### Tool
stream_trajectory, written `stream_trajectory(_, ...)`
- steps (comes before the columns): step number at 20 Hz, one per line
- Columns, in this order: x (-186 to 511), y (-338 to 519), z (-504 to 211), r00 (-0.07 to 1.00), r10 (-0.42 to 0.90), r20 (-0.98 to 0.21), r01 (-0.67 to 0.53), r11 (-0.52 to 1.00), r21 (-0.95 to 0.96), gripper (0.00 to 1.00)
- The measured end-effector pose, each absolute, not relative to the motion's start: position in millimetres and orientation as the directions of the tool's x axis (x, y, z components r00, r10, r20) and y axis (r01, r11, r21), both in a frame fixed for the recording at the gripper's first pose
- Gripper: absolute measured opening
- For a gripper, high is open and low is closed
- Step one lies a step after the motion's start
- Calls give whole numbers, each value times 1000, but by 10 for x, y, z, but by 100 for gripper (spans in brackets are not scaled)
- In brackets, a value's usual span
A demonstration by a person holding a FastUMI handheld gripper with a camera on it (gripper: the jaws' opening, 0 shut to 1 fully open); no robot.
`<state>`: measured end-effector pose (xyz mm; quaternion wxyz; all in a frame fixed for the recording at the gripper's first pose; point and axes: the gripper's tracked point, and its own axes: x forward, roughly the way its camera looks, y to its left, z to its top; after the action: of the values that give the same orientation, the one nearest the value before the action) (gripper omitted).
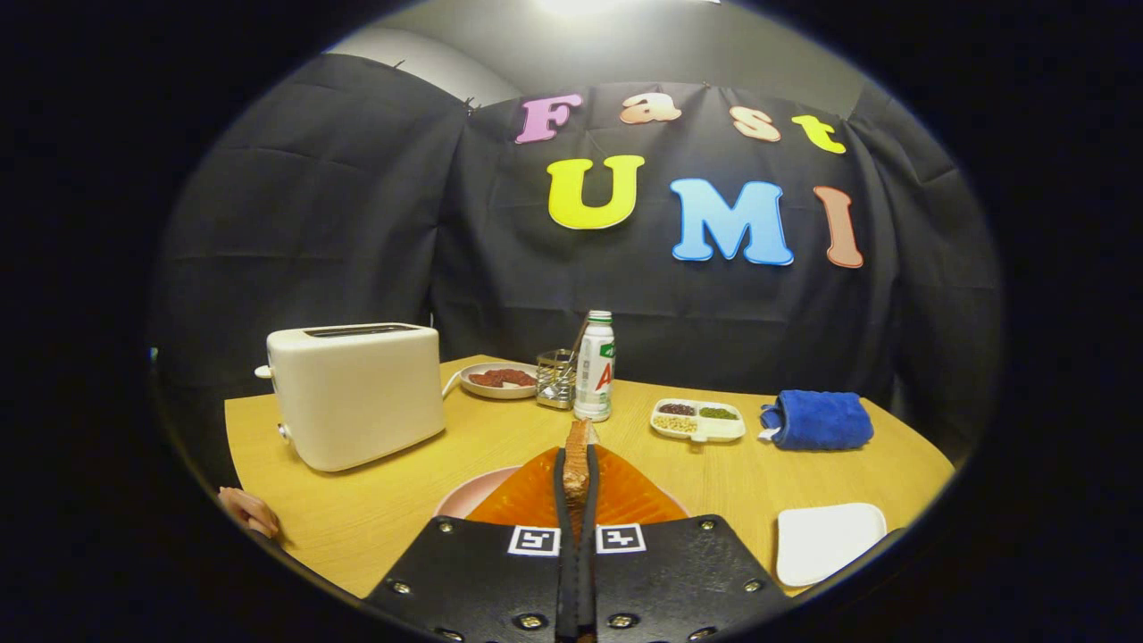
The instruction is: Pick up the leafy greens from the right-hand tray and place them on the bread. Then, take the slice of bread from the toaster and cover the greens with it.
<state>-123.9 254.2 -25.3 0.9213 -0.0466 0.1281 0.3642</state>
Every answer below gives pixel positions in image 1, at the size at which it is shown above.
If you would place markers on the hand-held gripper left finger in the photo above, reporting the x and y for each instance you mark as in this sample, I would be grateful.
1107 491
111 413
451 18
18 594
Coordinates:
566 580

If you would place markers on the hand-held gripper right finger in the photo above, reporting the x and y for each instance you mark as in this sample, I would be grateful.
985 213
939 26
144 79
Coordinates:
590 580

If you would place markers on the toasted bread slice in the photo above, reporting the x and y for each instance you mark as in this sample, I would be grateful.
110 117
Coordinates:
578 464

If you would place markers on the pink round plate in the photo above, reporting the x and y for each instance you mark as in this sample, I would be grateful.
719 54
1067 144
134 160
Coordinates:
473 496

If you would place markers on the clear chopstick holder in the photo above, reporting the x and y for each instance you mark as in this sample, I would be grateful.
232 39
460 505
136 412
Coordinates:
556 384

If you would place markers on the round plate under meat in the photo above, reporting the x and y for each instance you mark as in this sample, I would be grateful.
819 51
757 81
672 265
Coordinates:
500 392

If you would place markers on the white divided dish with beans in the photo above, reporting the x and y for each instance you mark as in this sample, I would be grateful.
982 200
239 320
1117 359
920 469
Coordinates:
723 431

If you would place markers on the white drink bottle green cap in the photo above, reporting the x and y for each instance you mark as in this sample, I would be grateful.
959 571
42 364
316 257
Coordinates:
594 375

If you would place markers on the red meat slices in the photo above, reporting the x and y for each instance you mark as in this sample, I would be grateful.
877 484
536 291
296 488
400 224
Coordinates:
504 377

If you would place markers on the brown chopsticks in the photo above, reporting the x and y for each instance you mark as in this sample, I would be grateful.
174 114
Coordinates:
578 344

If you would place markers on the white square plate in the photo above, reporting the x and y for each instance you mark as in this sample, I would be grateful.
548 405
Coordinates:
826 545

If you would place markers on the white toaster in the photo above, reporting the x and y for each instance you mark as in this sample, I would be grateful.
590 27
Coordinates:
357 402

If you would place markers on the blue rolled towel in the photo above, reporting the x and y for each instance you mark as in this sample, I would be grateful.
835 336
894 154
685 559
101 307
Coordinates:
821 420

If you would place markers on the black backdrop cloth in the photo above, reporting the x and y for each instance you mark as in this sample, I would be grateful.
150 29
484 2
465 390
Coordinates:
357 223

